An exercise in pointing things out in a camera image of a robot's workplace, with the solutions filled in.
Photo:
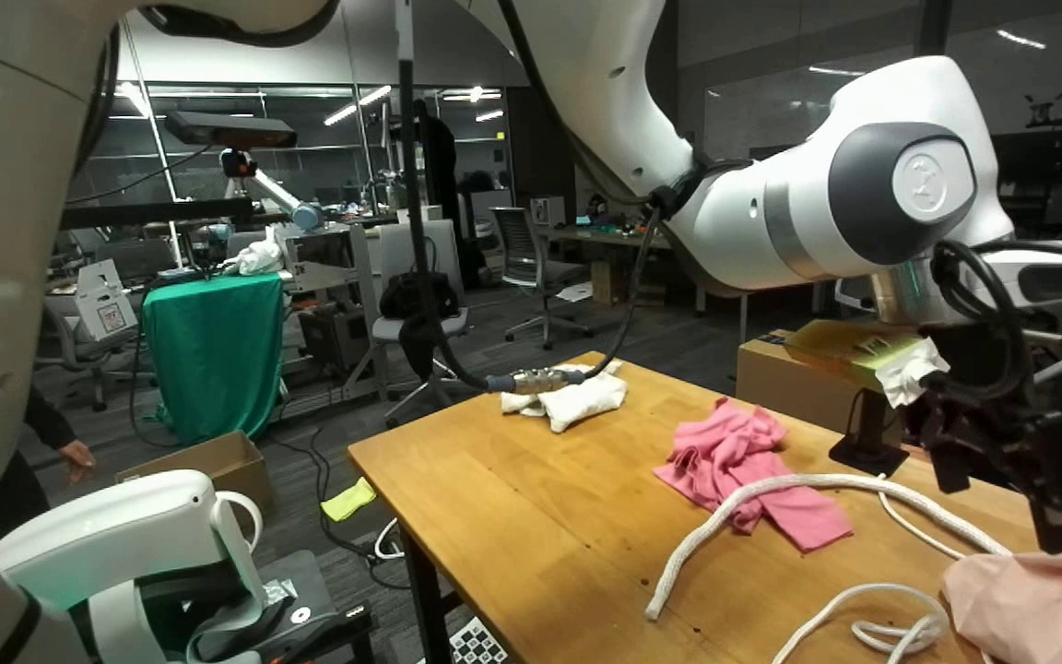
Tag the black stand base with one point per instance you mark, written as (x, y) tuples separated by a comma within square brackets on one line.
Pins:
[(872, 436)]

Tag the cardboard box with white label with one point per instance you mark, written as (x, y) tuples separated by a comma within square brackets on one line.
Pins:
[(792, 380)]

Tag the ceiling light tube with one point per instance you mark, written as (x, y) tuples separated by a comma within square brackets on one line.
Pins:
[(361, 103)]

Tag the black jacket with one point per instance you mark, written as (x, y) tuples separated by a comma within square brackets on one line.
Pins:
[(422, 309)]

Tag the yellow paper sheet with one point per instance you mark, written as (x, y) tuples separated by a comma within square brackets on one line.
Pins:
[(348, 500)]

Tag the black table leg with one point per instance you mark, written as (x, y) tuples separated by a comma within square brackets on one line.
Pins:
[(426, 604)]

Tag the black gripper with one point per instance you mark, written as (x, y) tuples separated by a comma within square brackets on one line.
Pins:
[(1033, 428)]

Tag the grey office chair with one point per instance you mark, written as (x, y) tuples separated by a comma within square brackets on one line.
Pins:
[(536, 263)]

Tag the black vertical pole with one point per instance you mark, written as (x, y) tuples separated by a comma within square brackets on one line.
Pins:
[(415, 148)]

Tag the green cloth covered table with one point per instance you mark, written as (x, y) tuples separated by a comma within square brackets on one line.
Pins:
[(212, 355)]

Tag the white terry towel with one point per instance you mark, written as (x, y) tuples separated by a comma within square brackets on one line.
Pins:
[(579, 400)]

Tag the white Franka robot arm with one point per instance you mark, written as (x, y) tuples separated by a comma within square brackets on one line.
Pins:
[(802, 209)]

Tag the pink cloth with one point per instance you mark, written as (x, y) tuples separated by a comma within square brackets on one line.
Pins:
[(739, 472)]

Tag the white paper sign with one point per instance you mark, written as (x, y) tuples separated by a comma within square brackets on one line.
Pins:
[(105, 300)]

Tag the large cardboard box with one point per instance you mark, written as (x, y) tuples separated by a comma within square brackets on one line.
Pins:
[(221, 464)]

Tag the black stereo camera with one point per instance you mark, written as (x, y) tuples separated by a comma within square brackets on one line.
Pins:
[(229, 125)]

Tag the checkerboard calibration pattern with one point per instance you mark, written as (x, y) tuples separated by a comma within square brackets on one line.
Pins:
[(474, 643)]

